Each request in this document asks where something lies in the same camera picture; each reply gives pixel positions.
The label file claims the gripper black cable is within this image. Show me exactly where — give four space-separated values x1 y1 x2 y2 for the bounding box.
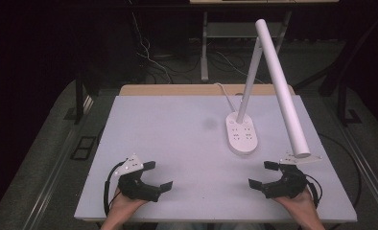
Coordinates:
303 173 323 209
103 157 129 217

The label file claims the white desk lamp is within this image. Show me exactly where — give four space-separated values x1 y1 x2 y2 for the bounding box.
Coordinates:
224 18 312 159

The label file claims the long black floor cable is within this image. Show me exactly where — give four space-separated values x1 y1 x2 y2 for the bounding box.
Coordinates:
319 132 363 209

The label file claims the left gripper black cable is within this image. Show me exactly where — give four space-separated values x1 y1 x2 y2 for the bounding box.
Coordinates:
103 157 129 217

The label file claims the black stand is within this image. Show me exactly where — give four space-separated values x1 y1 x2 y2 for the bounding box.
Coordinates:
336 80 364 127
63 70 98 126

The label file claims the person's left hand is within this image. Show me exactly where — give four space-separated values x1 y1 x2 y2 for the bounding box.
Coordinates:
107 187 149 219

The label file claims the grey metal stand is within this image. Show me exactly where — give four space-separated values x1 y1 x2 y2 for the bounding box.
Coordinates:
201 11 293 82

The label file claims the person's right hand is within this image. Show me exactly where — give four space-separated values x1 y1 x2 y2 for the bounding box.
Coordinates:
272 187 319 219

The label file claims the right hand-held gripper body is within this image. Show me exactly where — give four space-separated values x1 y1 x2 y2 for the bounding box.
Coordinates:
265 152 323 200

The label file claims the metal floor rail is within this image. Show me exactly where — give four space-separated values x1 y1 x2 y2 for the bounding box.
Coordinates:
19 126 80 230
339 124 378 219

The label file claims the black floor frame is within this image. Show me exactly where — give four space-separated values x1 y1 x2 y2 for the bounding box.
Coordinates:
69 135 98 161

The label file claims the white lamp cable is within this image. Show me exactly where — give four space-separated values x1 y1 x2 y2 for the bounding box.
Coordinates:
214 81 238 113

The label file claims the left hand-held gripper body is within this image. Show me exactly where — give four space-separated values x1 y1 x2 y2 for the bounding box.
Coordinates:
114 153 162 203

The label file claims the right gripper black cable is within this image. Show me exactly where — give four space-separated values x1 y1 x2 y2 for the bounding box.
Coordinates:
303 173 323 209

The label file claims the white floor cable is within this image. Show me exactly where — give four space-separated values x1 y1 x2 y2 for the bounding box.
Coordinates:
130 11 174 84

